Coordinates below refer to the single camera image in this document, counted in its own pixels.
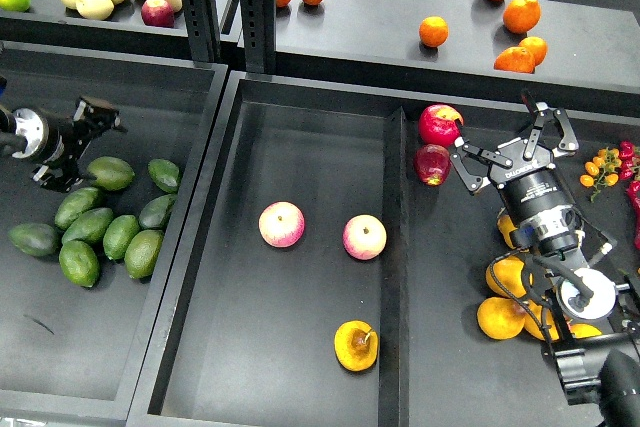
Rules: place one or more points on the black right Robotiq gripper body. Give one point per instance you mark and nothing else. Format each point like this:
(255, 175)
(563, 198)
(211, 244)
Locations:
(536, 198)

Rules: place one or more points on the black centre tray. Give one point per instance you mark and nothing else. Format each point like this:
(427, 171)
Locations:
(245, 332)

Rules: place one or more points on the red chili peppers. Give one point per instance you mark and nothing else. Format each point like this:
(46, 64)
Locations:
(629, 155)

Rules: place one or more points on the green avocado by tray wall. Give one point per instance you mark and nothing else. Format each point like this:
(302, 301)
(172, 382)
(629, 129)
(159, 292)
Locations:
(165, 174)

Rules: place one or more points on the red apple on shelf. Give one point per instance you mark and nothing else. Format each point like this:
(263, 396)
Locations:
(157, 13)

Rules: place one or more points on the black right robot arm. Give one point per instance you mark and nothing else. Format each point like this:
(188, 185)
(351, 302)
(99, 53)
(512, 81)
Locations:
(580, 312)

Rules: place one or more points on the black left tray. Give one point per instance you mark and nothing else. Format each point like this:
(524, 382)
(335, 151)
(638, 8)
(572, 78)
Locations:
(68, 351)

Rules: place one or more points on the large orange on shelf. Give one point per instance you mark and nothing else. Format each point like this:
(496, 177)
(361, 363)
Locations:
(520, 16)

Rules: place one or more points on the black tray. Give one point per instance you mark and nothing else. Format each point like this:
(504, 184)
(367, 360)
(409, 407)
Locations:
(68, 351)
(245, 332)

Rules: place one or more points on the pink apple left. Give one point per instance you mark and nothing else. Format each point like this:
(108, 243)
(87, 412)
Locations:
(281, 224)

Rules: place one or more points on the orange on shelf right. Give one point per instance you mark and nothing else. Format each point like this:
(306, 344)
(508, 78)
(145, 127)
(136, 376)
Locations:
(537, 46)

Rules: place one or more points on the pink apple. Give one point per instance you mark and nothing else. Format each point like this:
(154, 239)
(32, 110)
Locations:
(281, 224)
(364, 237)

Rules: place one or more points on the green avocado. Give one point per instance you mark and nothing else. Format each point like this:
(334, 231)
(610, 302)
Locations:
(110, 173)
(165, 174)
(77, 203)

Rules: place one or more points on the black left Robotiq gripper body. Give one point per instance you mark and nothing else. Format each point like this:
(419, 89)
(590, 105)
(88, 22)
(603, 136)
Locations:
(44, 138)

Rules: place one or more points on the bright red apple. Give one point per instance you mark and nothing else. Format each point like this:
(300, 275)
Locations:
(439, 125)

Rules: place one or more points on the dark red apple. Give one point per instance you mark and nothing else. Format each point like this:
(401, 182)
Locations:
(432, 164)

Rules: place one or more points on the orange on shelf middle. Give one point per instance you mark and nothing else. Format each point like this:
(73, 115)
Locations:
(433, 31)

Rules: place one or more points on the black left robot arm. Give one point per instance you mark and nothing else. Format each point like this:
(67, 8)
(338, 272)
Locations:
(9, 142)

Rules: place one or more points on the black shelf post left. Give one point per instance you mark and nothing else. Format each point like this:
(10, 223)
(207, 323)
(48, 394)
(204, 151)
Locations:
(203, 30)

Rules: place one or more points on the orange cherry tomato bunch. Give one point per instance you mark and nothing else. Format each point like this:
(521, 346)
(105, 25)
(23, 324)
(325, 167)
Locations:
(601, 172)

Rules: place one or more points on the yellow pear upper pile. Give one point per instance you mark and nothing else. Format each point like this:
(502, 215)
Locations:
(505, 276)

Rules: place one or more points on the black shelf post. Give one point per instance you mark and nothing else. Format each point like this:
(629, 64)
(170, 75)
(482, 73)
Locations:
(203, 30)
(258, 27)

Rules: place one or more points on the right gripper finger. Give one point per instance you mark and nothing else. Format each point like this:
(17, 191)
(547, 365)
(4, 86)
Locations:
(472, 164)
(542, 114)

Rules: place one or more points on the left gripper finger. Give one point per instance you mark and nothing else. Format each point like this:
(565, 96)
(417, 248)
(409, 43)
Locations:
(60, 177)
(93, 117)

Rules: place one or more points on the pink apple right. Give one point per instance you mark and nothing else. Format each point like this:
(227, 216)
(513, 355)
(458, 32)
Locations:
(364, 237)

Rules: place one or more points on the black shelf post right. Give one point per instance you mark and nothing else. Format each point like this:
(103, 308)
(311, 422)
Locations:
(258, 27)

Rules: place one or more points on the orange on shelf front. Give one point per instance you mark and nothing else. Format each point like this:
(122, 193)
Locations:
(515, 59)

